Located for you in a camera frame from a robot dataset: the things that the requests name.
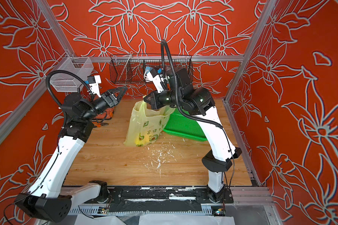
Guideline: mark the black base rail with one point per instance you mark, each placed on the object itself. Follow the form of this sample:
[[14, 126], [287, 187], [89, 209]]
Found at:
[[164, 199]]

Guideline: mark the clear wire basket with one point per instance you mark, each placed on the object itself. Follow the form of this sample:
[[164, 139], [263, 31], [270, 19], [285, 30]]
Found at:
[[62, 82]]

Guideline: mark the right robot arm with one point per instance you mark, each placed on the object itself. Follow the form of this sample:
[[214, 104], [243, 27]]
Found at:
[[174, 88]]

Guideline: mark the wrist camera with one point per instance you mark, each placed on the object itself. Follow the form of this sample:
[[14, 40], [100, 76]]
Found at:
[[159, 83], [93, 82]]

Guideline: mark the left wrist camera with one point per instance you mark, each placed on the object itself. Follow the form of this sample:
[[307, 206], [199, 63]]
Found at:
[[93, 82]]

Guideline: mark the orange tool case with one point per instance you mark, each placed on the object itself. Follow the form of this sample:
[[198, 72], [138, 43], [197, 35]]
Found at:
[[103, 117]]

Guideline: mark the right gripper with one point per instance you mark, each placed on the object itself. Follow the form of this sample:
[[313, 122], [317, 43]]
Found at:
[[156, 104]]

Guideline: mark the blue white device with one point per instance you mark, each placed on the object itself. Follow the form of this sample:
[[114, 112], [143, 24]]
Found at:
[[149, 74]]

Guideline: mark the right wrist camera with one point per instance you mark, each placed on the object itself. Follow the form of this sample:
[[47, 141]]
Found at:
[[159, 83]]

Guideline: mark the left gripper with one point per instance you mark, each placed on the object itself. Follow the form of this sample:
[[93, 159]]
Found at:
[[109, 96]]

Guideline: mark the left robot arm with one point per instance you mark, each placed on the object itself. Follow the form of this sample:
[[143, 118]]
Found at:
[[45, 200]]

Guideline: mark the black wire wall basket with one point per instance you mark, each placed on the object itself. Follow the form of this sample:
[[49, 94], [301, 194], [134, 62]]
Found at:
[[127, 69]]

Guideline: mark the yellow plastic bag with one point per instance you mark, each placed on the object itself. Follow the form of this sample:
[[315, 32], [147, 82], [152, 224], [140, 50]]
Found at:
[[146, 124]]

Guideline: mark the green plastic basket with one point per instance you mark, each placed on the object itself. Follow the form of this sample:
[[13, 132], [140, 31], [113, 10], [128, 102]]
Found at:
[[180, 126]]

